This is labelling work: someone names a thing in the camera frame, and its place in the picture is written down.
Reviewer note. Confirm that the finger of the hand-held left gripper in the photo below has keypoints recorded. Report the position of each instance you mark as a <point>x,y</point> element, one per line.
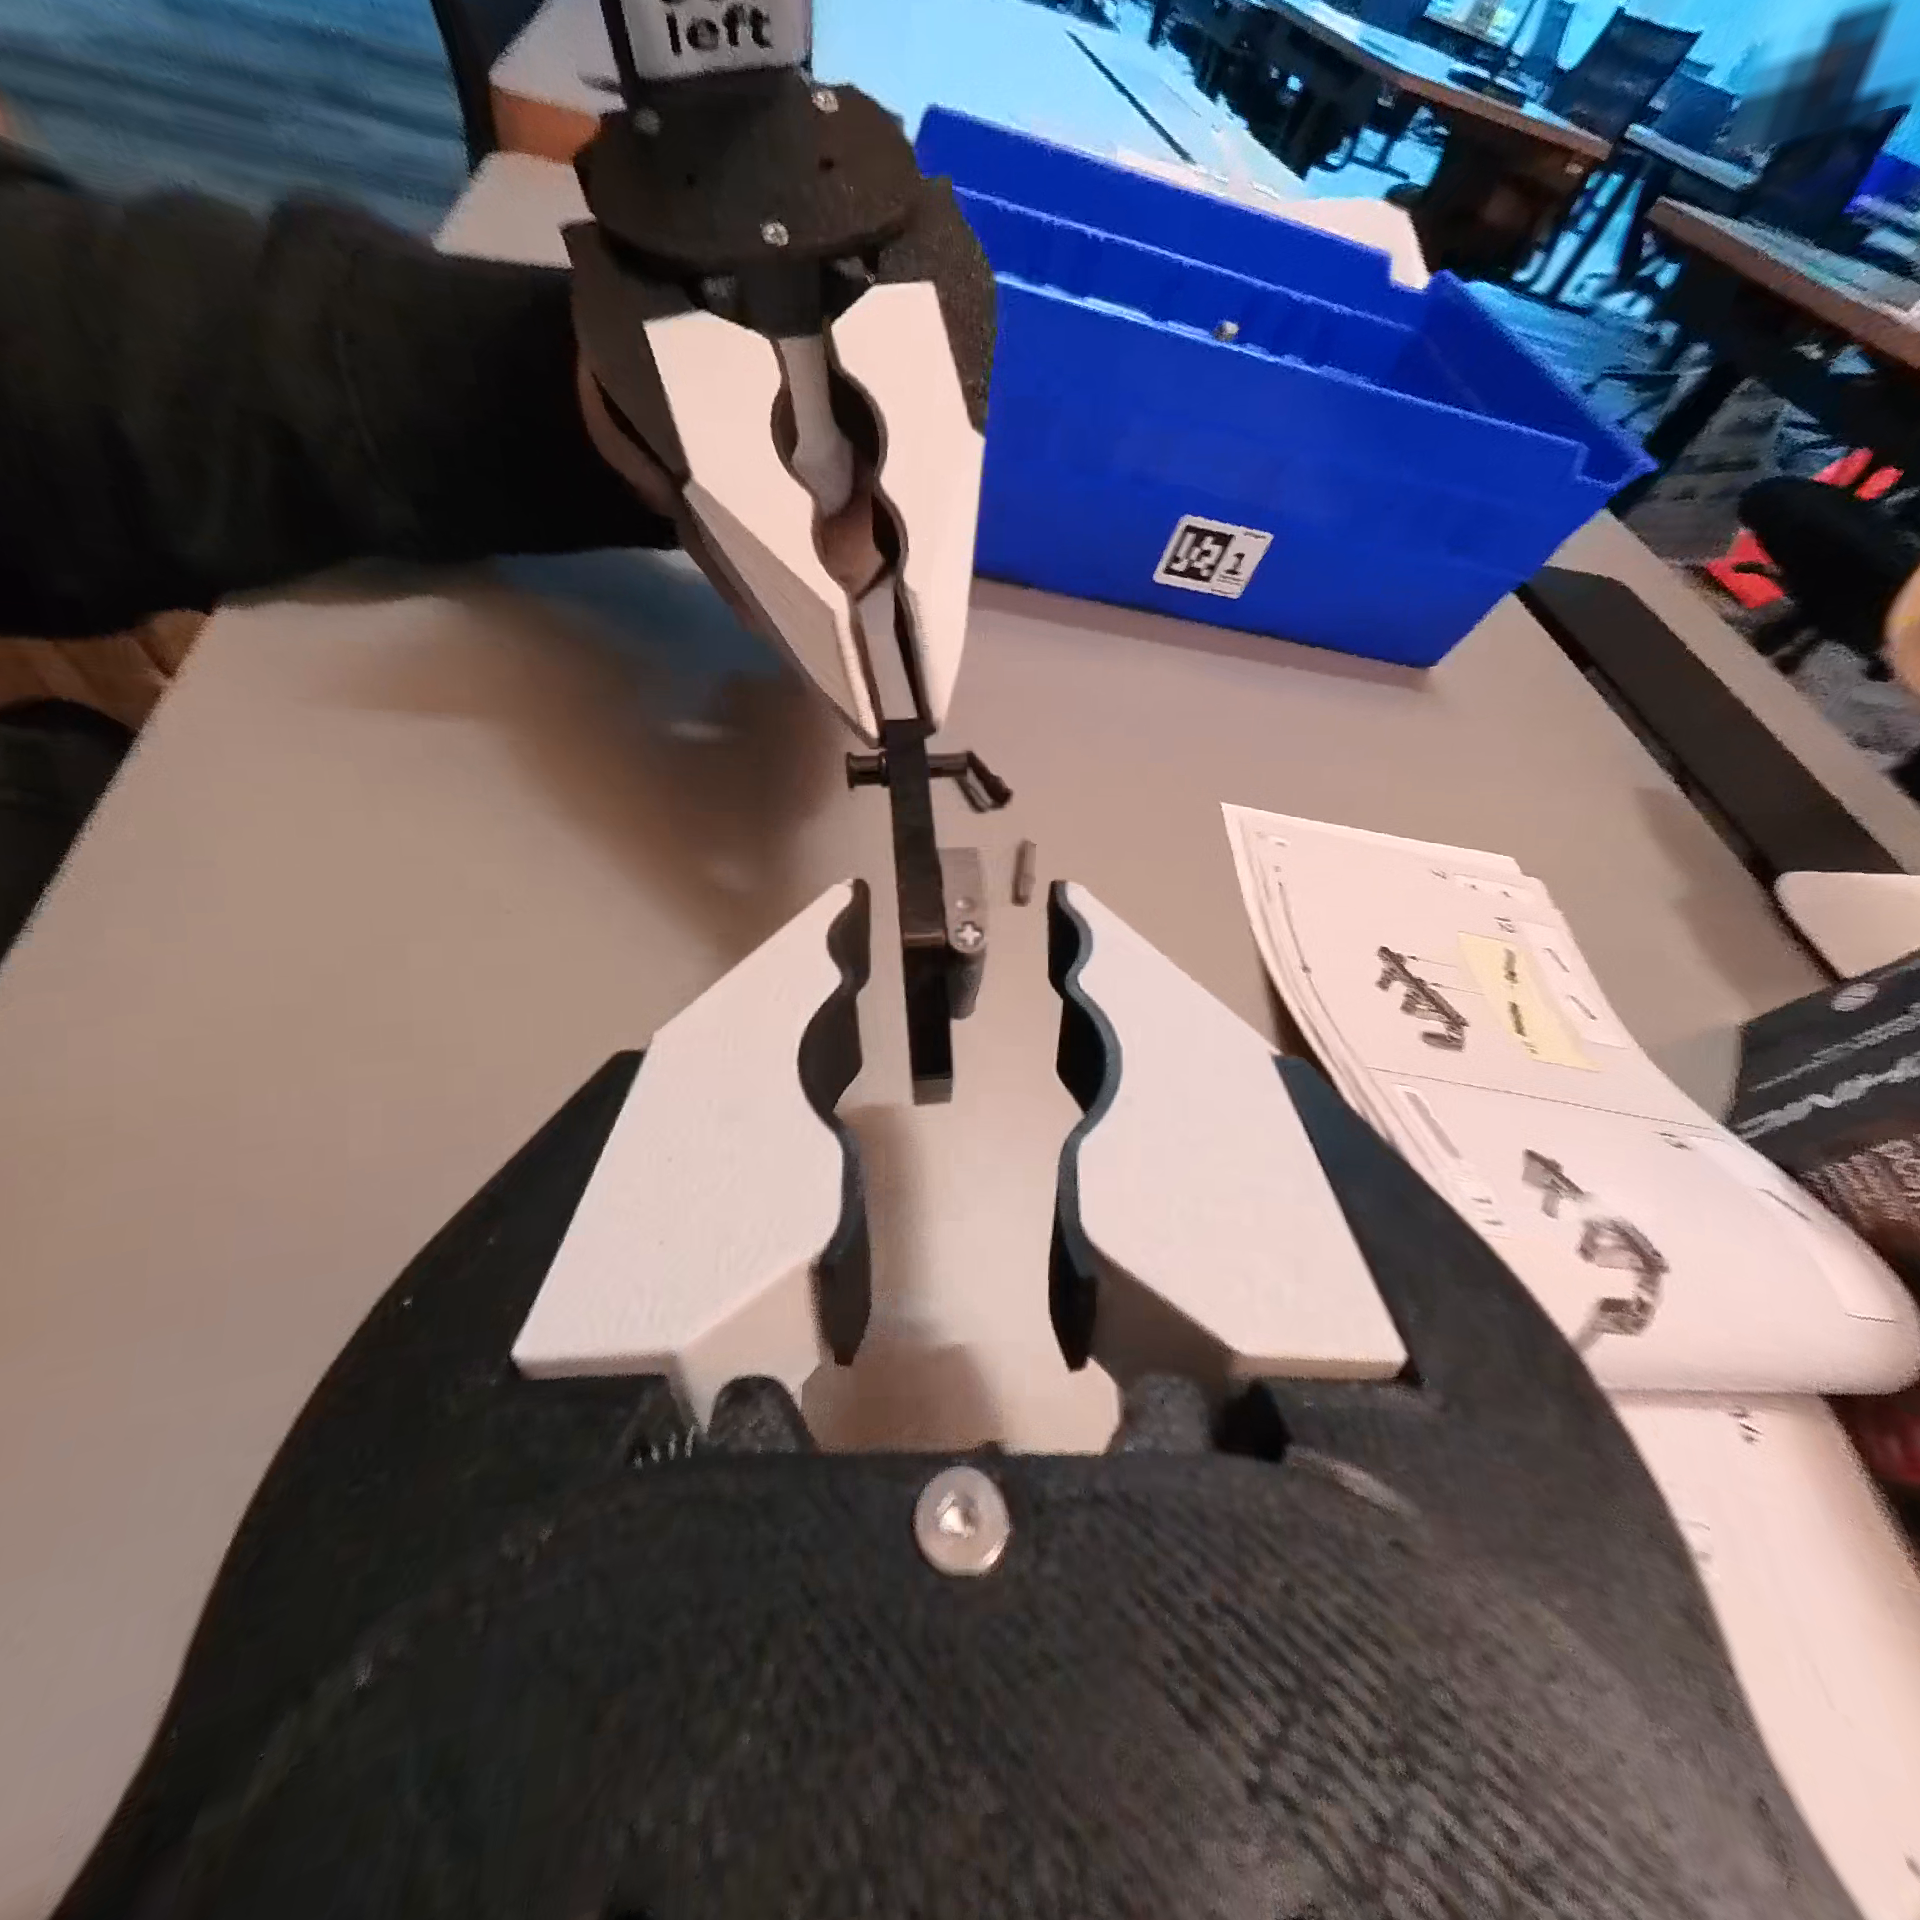
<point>930,480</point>
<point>734,495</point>

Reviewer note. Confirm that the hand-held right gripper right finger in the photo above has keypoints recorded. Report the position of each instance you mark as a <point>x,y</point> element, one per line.
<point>1200,1184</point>

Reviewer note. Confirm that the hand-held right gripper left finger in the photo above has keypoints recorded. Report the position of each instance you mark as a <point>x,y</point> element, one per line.
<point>705,1171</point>

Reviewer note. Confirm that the black toy beam assembly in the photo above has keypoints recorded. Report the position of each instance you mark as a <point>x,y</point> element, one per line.
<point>918,901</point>

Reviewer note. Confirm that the person's left forearm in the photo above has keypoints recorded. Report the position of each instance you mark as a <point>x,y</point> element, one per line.
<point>299,405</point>

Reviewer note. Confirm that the grey desk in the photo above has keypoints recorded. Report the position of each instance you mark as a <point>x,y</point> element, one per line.
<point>376,901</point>

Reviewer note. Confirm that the person's left hand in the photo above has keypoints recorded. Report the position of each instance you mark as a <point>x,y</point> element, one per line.
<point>638,458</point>

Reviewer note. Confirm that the blue plastic bin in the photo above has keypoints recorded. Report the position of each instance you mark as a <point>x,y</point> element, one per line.
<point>1200,434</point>

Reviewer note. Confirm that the white instruction booklet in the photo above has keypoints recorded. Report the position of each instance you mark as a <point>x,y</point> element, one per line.
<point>1500,1080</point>

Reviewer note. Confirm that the wooden table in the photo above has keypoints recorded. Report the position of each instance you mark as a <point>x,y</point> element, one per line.
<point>1800,269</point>
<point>1440,89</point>

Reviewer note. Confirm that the black toy set box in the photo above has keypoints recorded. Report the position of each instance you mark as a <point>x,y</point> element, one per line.
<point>1846,1080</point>

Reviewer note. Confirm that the person's tan pants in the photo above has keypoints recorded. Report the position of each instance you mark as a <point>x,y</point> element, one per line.
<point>89,661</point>

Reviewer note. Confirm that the black office chair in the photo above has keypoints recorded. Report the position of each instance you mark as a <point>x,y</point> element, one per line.
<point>1628,67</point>
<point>1822,172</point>

